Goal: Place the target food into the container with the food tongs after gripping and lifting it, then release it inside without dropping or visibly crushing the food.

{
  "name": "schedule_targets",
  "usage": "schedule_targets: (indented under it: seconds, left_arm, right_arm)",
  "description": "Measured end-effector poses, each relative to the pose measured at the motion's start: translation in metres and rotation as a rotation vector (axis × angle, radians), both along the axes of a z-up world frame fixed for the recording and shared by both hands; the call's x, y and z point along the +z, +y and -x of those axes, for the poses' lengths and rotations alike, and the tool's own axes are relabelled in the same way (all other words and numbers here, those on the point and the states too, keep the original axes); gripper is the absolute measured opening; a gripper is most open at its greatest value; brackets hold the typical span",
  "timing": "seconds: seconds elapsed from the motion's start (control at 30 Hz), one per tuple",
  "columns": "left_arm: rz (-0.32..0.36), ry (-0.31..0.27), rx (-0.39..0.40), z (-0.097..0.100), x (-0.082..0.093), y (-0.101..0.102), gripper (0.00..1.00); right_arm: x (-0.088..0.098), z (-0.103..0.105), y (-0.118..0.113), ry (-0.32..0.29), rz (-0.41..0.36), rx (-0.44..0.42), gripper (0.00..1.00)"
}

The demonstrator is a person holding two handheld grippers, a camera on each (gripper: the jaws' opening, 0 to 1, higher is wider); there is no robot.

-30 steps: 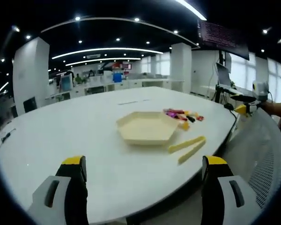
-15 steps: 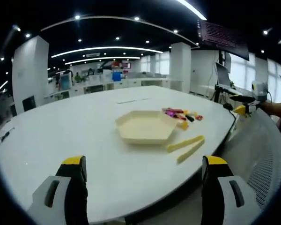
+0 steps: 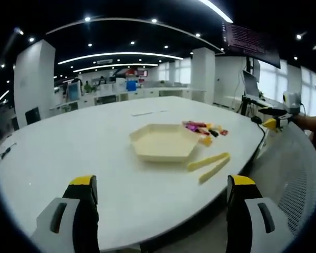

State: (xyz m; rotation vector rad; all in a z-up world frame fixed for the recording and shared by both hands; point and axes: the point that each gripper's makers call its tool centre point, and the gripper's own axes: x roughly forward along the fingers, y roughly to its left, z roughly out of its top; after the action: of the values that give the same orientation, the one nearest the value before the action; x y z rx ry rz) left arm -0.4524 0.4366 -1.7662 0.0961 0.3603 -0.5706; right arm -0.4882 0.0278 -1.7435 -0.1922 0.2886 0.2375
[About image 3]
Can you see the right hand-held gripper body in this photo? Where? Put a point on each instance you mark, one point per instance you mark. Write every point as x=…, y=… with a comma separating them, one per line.
x=291, y=101

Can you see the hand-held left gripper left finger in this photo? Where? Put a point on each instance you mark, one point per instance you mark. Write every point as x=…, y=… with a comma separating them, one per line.
x=81, y=210

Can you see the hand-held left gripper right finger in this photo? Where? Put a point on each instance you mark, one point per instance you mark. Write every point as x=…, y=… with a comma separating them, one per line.
x=242, y=210

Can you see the yellow food tongs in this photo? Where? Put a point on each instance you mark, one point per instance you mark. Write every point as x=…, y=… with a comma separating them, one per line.
x=213, y=159

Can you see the pile of food candies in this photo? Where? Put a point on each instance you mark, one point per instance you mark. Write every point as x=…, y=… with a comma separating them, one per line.
x=204, y=129

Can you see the cream hexagonal container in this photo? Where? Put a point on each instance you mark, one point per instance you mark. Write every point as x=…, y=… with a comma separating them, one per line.
x=160, y=143

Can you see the black stand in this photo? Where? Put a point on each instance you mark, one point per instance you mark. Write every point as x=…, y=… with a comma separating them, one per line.
x=246, y=105

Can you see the open laptop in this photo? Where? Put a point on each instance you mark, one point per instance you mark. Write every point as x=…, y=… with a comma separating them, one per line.
x=251, y=85

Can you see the white mesh chair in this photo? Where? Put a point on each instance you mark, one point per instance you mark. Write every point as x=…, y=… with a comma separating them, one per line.
x=292, y=171

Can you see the hanging dark display screen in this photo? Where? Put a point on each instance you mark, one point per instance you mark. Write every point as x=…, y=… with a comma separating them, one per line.
x=252, y=43

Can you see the black office chair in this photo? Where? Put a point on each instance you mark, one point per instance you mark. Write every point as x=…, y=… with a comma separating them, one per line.
x=33, y=115

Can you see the computer monitor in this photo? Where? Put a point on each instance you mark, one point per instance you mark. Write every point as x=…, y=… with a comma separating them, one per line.
x=74, y=91

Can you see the long white counter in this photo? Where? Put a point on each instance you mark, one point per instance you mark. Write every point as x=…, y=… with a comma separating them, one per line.
x=126, y=96

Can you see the blue box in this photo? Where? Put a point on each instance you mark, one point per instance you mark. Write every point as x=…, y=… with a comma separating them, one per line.
x=131, y=85

